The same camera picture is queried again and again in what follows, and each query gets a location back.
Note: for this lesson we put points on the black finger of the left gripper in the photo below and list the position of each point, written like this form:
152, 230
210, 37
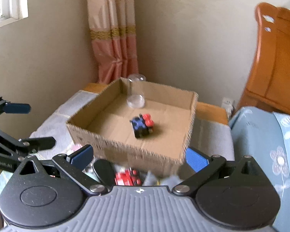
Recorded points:
33, 145

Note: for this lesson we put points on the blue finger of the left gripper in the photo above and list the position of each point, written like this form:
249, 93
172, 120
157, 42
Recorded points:
16, 108

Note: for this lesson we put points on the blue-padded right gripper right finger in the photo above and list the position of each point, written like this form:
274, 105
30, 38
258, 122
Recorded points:
205, 168

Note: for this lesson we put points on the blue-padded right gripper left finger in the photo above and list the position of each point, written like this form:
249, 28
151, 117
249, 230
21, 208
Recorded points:
73, 165

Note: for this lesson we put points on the grey cat figurine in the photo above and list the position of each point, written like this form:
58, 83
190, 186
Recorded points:
151, 180

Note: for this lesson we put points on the clear plastic cylinder jar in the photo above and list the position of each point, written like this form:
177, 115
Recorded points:
135, 97

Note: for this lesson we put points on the black oval case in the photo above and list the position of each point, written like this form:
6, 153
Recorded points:
105, 172

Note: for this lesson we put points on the red toy fire truck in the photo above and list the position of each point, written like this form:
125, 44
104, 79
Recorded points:
129, 177

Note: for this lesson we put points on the blue floral bed sheet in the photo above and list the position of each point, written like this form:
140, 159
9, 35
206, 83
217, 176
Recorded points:
257, 133

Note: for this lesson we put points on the open cardboard box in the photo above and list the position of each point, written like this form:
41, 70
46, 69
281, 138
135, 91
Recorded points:
104, 123

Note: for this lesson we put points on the wooden bed headboard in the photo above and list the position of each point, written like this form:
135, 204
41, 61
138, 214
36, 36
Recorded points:
268, 84

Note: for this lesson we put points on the pink beige curtain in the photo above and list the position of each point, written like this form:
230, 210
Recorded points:
113, 38

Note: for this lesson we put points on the white wall socket plug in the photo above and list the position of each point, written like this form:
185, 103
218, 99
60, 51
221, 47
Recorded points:
228, 105

